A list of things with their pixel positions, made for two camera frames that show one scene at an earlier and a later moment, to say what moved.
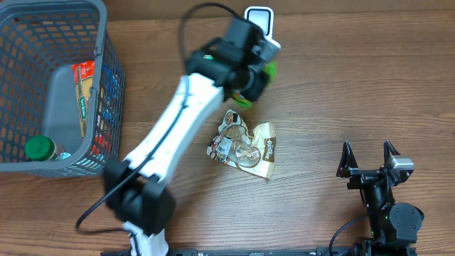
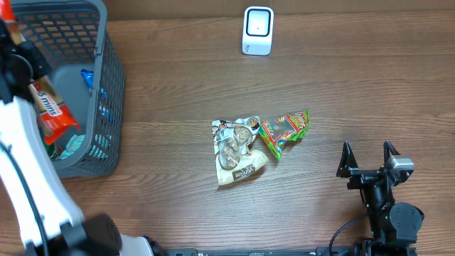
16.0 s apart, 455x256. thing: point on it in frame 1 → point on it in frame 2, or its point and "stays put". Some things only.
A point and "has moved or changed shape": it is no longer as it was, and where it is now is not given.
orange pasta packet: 84,75 → 55,119
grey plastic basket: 39,41 stays put
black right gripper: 347,167 stays put
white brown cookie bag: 234,145 has moved or changed shape
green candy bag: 270,68 → 291,127
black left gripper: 256,93 → 26,49
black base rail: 367,252 stays put
